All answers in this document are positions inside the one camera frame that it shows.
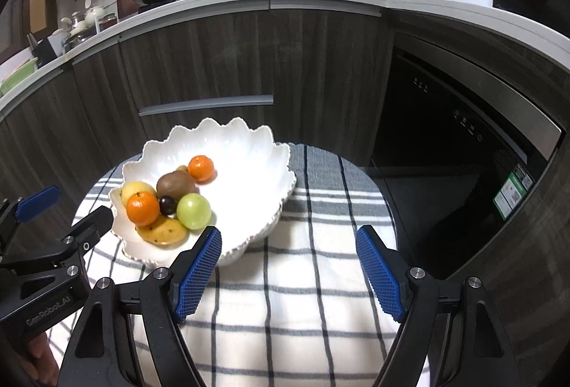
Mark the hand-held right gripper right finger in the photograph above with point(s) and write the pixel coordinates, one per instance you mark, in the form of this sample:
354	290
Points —
378	271

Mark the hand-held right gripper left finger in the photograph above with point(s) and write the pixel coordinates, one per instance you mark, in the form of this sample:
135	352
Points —
200	271

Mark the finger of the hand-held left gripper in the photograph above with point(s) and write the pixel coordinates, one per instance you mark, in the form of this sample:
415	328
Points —
38	202
95	220

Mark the orange tangerine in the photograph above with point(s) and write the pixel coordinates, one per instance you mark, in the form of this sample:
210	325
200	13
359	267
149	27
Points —
201	168
142	209

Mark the yellow lemon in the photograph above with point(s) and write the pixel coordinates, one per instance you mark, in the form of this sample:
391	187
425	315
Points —
133	190

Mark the green round fruit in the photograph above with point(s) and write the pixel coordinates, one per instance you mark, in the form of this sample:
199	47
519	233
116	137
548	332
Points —
193	211

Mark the dark purple grape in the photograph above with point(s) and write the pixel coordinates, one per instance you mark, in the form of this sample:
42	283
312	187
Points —
168	204

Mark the small brown round fruit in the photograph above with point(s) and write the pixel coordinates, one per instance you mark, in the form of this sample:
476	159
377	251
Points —
181	168

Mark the white scalloped bowl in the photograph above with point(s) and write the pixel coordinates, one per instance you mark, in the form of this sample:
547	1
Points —
249	182

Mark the person's left hand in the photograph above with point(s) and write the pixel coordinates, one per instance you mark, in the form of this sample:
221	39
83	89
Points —
42	358

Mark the yellow spotted mango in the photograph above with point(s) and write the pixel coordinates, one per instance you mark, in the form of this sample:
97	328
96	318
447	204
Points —
161	232

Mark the white grey striped cloth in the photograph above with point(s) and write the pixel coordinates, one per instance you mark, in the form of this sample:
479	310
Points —
303	244

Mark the brown kiwi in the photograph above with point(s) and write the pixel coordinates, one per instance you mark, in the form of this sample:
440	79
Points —
173	186

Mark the green plastic basin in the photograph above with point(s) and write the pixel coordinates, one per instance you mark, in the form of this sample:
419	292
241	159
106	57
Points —
18	77

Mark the black knife block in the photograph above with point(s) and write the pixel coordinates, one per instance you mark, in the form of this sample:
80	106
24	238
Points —
46	51

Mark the black built-in dishwasher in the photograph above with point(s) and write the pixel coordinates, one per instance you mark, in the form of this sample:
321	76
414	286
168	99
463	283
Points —
445	124

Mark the steel pot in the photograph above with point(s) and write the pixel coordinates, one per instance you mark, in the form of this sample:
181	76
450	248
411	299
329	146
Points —
79	40

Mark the red contents glass jar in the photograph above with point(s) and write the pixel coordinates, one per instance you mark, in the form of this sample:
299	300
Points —
108	23

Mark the white teapot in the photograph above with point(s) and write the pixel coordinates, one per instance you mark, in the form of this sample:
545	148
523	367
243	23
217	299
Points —
94	15

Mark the grey kitchen countertop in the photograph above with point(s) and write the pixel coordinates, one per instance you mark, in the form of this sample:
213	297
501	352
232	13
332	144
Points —
222	0

